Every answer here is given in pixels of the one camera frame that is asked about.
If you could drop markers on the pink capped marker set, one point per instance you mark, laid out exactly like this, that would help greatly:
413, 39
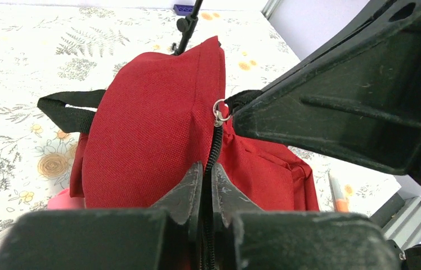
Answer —
63, 201

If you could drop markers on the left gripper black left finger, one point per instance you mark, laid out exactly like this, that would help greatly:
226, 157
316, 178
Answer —
163, 236

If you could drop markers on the black mini tripod stand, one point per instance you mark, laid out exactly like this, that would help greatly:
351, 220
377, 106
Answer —
186, 25

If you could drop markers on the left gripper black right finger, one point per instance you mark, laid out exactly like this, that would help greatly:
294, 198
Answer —
251, 238

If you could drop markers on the orange glue stick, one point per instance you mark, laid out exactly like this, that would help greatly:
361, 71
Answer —
337, 183

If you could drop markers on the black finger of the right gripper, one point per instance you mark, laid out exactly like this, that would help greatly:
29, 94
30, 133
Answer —
357, 98

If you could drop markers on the red student backpack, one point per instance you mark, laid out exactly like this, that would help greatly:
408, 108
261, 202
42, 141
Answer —
138, 138

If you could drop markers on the small blue block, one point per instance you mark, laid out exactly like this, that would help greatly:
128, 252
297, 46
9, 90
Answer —
182, 10

